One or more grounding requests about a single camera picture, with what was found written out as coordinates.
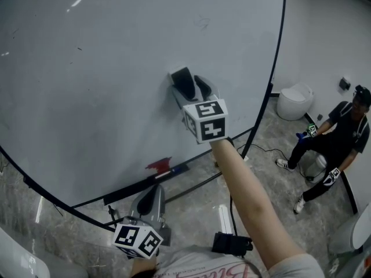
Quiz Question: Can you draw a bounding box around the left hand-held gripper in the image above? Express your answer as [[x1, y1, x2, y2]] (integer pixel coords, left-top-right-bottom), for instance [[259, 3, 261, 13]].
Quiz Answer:
[[112, 184, 172, 261]]

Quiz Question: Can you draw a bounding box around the black pouch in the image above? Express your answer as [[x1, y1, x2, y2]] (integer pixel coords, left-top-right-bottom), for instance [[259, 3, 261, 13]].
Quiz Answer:
[[211, 231, 254, 258]]

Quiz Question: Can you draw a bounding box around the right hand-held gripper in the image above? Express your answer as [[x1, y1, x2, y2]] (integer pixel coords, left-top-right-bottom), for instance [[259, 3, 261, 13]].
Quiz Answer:
[[170, 74, 229, 145]]

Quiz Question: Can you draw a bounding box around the person's right forearm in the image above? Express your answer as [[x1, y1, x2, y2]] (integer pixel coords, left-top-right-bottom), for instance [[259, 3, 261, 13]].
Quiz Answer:
[[209, 139, 307, 271]]

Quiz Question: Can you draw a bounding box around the black wall paper holder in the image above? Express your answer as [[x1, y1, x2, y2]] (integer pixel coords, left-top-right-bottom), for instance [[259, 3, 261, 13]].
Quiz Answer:
[[339, 76, 352, 92]]

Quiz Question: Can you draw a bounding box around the person's light printed shirt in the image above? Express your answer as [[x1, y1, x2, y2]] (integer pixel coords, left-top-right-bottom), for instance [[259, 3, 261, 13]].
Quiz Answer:
[[153, 245, 326, 278]]

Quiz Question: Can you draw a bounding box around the person's left forearm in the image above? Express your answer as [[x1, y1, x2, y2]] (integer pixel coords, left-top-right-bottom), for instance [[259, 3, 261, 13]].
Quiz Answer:
[[132, 256, 159, 278]]

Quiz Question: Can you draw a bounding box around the white bathtub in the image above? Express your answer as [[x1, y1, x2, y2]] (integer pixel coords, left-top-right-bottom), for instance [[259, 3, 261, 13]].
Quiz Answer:
[[0, 226, 88, 278]]

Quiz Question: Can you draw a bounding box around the red jagged patch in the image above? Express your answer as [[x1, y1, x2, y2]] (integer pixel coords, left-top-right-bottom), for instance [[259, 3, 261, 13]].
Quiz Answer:
[[144, 156, 173, 174]]

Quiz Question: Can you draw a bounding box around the white whiteboard on black stand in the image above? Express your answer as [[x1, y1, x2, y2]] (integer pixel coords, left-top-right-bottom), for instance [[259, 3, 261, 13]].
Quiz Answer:
[[0, 0, 288, 235]]

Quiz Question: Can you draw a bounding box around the black whiteboard eraser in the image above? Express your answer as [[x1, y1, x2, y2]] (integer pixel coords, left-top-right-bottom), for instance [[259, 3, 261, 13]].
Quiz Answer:
[[168, 65, 199, 102]]

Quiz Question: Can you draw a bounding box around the round white toilet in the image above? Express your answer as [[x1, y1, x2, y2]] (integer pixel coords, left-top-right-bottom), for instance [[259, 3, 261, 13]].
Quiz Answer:
[[276, 82, 315, 122]]

